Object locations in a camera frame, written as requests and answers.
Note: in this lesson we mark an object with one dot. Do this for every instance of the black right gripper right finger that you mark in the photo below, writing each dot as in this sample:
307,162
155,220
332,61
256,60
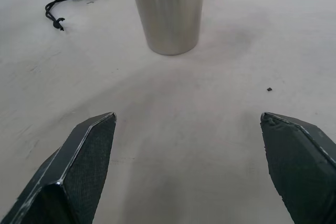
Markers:
296,161

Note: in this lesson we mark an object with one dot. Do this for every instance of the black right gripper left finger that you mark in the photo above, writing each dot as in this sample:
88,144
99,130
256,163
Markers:
78,161

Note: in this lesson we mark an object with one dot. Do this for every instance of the stainless steel cup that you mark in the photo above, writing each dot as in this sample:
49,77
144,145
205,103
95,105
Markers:
168,11

